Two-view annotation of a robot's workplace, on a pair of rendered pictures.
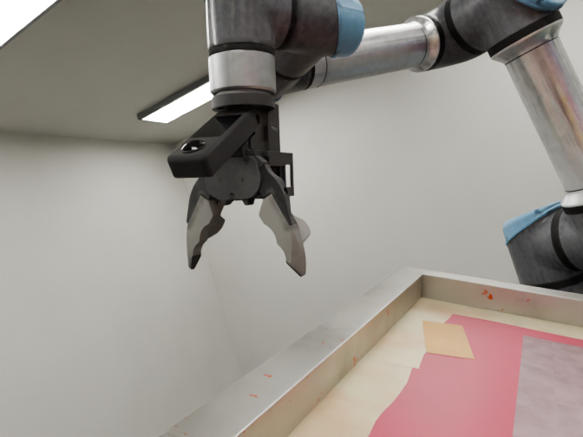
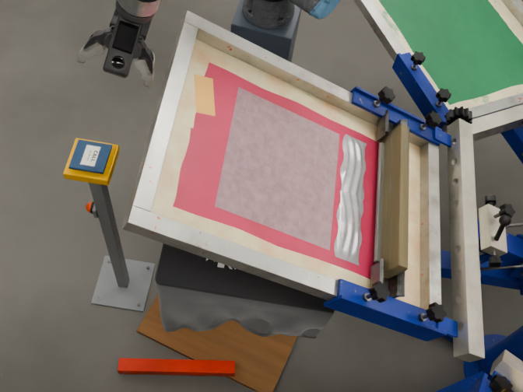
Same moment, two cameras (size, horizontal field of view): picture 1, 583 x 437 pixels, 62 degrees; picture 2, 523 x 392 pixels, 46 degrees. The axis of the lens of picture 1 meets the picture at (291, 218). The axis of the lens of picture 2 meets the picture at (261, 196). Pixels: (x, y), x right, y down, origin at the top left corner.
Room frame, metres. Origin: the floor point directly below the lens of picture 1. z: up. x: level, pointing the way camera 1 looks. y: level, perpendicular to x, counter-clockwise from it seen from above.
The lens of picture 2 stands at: (-0.32, 0.16, 2.47)
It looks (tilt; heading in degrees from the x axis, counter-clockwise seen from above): 59 degrees down; 331
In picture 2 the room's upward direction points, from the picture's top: 11 degrees clockwise
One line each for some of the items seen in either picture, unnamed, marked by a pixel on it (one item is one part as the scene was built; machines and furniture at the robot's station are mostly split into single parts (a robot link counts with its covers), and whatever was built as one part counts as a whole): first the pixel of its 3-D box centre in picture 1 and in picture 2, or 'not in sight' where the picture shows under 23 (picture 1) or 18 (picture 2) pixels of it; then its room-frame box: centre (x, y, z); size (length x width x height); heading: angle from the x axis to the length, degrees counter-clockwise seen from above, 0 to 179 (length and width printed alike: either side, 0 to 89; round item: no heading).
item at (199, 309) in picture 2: not in sight; (243, 318); (0.20, -0.14, 0.74); 0.46 x 0.04 x 0.42; 62
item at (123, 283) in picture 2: not in sight; (110, 232); (0.73, 0.16, 0.48); 0.22 x 0.22 x 0.96; 62
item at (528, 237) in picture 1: (543, 241); not in sight; (0.92, -0.44, 1.37); 0.13 x 0.12 x 0.14; 30
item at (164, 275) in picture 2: not in sight; (257, 224); (0.39, -0.24, 0.95); 0.48 x 0.44 x 0.01; 62
